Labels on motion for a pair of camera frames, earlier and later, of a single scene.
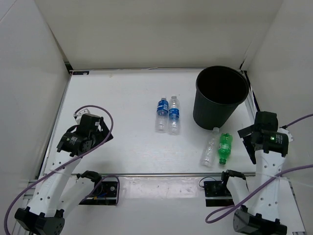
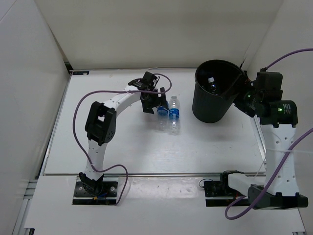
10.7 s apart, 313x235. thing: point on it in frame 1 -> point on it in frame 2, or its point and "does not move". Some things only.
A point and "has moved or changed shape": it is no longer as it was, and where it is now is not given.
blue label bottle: (162, 118) does not move
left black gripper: (104, 134) -> (147, 107)
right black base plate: (217, 194) does not move
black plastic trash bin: (219, 90) has moved or changed shape
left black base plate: (105, 193) does not move
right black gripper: (244, 133) -> (235, 85)
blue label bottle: (174, 117) does not move
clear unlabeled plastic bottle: (210, 149) -> (213, 87)
